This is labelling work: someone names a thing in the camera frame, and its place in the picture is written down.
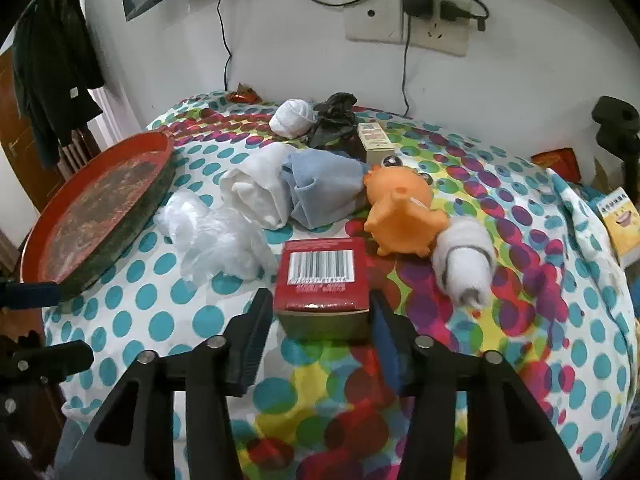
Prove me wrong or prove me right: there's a brown cardboard box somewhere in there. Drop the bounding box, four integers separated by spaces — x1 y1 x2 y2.
593 158 623 197

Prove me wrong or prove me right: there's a black plug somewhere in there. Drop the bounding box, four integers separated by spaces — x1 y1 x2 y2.
440 1 489 33

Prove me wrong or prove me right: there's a black adapter cable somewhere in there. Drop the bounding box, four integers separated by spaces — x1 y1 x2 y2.
399 15 414 116

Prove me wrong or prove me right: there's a red candy wrapper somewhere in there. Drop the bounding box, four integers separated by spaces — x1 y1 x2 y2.
226 82 262 104

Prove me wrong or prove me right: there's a brown slatted furniture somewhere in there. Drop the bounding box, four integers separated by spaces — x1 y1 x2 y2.
57 127 101 181

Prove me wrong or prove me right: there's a white sock ball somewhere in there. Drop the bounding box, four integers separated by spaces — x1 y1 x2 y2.
269 99 318 139

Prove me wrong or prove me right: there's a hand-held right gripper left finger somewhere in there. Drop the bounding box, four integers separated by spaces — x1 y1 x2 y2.
55 287 275 480

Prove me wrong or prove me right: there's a grey-white sock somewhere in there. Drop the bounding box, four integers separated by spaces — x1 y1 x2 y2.
431 219 496 309

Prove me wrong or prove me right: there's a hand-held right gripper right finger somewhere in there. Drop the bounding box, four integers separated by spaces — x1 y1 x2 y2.
369 290 583 480

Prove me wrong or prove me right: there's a red snack packet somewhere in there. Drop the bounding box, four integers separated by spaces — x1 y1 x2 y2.
532 147 581 181

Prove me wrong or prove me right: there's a black screen cable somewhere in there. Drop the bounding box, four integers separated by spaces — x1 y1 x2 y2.
217 0 234 88

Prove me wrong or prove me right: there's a dark hanging jacket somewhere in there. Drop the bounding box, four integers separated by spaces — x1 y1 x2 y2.
11 0 106 168

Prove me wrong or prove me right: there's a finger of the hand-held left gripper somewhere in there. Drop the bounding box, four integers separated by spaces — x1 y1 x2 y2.
0 339 95 381
0 282 62 310

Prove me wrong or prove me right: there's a black plastic bag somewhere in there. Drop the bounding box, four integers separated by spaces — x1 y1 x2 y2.
301 92 366 158

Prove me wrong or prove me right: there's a blue sock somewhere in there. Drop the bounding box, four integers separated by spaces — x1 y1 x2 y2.
280 151 373 228

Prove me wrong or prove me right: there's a wooden door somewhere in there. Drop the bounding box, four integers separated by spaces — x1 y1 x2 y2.
0 52 51 211

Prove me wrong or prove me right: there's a red cardboard box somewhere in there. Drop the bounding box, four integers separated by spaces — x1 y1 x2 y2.
274 238 372 345

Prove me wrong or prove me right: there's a polka dot bed sheet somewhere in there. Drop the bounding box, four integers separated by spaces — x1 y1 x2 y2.
42 91 638 480

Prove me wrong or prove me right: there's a blank white wall plate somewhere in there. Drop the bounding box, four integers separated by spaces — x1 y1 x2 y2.
344 0 405 42

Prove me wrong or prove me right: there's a beige small box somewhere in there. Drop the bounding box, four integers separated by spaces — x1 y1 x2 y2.
357 122 396 166

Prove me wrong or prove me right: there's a black clamp stand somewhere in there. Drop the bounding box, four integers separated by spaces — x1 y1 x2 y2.
591 96 640 241

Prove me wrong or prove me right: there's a clear plastic bag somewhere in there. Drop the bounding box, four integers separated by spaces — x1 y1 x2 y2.
152 190 278 283

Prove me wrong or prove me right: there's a white wall socket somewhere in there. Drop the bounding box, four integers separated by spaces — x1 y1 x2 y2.
402 0 472 57

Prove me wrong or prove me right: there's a white sock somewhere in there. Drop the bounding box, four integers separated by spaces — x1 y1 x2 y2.
220 142 296 231

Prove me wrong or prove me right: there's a red round tray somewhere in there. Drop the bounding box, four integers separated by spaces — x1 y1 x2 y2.
20 131 176 303

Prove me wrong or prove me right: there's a yellow medicine box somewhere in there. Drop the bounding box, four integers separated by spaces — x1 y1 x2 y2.
597 187 640 268

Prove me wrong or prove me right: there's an orange rubber toy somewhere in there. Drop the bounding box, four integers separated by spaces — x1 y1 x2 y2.
361 155 451 257

